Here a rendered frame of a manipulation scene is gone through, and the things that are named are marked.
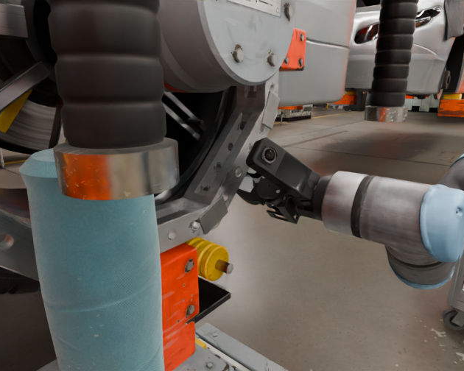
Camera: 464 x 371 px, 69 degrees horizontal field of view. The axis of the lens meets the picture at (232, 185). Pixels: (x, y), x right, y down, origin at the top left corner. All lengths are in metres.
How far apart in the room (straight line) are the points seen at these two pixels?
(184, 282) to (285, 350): 0.73
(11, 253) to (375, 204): 0.40
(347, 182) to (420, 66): 2.41
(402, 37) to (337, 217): 0.23
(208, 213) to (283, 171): 0.12
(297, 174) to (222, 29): 0.29
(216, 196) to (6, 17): 0.32
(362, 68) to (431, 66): 0.48
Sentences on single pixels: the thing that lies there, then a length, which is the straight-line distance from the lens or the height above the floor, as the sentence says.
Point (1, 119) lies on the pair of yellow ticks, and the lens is 0.54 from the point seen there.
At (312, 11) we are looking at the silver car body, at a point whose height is 0.96.
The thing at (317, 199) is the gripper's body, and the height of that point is 0.63.
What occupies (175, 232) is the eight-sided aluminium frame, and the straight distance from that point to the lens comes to 0.46.
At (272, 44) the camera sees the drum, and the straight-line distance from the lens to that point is 0.32.
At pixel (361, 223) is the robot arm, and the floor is 0.61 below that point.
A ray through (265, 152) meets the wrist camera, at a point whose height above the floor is 0.70.
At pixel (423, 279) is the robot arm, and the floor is 0.51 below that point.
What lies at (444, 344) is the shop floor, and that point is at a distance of 1.36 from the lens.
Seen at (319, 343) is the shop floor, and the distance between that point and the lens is 1.22.
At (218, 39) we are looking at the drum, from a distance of 0.26.
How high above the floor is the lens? 0.78
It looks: 16 degrees down
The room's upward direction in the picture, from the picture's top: straight up
